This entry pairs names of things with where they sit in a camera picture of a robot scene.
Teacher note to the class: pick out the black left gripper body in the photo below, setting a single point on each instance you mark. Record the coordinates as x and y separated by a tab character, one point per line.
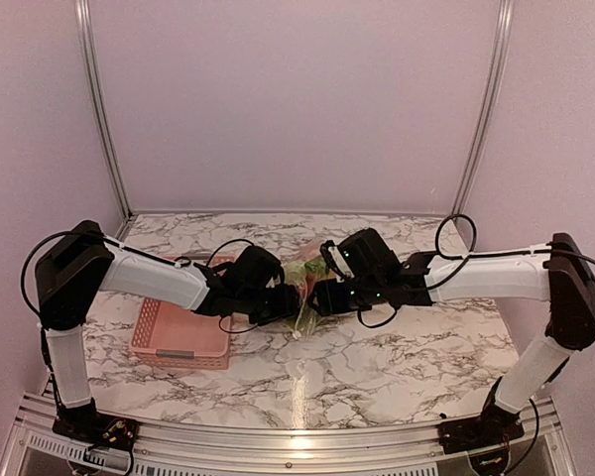
266	309

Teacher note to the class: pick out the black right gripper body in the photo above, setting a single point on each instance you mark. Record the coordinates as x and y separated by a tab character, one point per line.
368	293

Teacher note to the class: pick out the clear zip top bag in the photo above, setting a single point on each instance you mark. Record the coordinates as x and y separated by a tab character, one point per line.
307	320

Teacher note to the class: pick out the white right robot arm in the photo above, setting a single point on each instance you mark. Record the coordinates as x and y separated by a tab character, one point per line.
546	294

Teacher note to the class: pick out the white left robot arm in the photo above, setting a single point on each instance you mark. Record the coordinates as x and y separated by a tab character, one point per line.
71	267

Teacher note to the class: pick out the pink perforated plastic basket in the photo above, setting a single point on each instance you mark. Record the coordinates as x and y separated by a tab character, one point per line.
167	336

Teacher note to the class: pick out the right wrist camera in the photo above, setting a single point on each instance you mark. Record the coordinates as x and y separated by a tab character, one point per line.
329	260

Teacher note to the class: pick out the right aluminium frame post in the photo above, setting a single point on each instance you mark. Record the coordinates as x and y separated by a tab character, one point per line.
491	91

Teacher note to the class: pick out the aluminium frame post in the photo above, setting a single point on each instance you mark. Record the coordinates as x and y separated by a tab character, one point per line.
491	91
88	48

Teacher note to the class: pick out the aluminium front rail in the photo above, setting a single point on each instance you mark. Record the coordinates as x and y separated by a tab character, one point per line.
168	448

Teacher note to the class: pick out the left aluminium frame post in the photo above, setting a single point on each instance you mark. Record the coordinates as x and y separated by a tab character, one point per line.
88	48

